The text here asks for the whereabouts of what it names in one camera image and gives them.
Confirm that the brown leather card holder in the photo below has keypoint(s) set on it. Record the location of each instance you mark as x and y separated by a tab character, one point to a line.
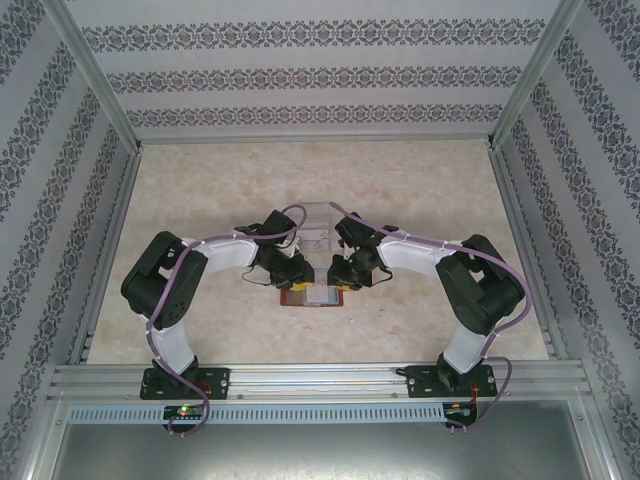
290	297

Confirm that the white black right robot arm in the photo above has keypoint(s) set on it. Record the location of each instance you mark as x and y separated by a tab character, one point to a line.
410	255

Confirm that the clear acrylic card box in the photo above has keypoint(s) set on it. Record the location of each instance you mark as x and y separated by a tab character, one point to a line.
315	212

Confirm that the grey steel sheet shelf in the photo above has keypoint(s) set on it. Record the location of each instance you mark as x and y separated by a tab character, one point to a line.
320	450

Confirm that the small green controller board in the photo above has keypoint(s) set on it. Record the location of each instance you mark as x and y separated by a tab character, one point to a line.
460	410

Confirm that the controller board with green light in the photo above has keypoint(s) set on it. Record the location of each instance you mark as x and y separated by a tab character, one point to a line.
185	412

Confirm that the aluminium mounting rail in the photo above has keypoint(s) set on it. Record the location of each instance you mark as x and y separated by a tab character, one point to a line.
320	380

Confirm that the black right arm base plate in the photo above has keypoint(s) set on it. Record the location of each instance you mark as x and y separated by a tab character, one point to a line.
420	381

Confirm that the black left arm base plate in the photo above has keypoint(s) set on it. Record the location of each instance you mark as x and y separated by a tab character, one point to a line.
217	380

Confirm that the aluminium back rail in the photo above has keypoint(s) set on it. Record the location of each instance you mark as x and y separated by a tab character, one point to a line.
315	138

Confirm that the aluminium side rail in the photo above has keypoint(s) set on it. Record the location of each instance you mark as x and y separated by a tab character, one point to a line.
510	200
127	172

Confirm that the aluminium frame post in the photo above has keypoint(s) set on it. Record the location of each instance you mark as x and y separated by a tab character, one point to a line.
104	80
529	80

